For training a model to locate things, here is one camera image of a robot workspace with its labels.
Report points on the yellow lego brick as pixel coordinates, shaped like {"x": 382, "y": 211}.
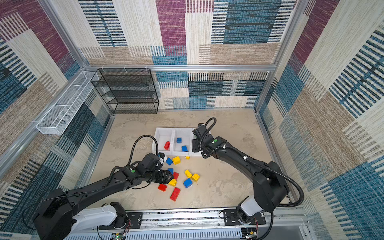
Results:
{"x": 173, "y": 183}
{"x": 195, "y": 177}
{"x": 188, "y": 174}
{"x": 176, "y": 160}

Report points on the yellow lego brick back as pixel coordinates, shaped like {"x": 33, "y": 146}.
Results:
{"x": 176, "y": 160}

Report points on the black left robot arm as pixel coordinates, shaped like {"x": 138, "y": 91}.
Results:
{"x": 62, "y": 212}

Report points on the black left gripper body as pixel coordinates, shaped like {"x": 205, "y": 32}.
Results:
{"x": 159, "y": 176}

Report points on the white left plastic bin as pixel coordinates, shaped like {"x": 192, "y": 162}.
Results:
{"x": 164, "y": 135}

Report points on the white right plastic bin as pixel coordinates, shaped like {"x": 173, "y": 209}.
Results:
{"x": 200, "y": 134}

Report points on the white plastic bin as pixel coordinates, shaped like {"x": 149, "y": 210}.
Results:
{"x": 164, "y": 135}
{"x": 200, "y": 134}
{"x": 187, "y": 136}

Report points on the white middle plastic bin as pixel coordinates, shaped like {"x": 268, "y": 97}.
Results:
{"x": 187, "y": 136}

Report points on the white wire mesh basket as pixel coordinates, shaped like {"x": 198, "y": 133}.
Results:
{"x": 60, "y": 115}

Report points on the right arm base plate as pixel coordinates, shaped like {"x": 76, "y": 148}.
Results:
{"x": 235, "y": 217}

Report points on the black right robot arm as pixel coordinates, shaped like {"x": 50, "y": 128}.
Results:
{"x": 269, "y": 188}

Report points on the black wire shelf rack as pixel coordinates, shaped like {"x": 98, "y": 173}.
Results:
{"x": 127, "y": 91}

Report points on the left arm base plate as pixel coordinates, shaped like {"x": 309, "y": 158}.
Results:
{"x": 130, "y": 220}

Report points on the long red lego brick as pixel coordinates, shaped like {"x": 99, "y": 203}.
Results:
{"x": 175, "y": 194}

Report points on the aluminium front rail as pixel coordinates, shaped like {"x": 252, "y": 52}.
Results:
{"x": 205, "y": 224}

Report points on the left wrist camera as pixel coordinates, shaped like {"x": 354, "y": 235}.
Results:
{"x": 162, "y": 157}

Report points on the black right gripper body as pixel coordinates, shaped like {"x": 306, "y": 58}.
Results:
{"x": 195, "y": 146}

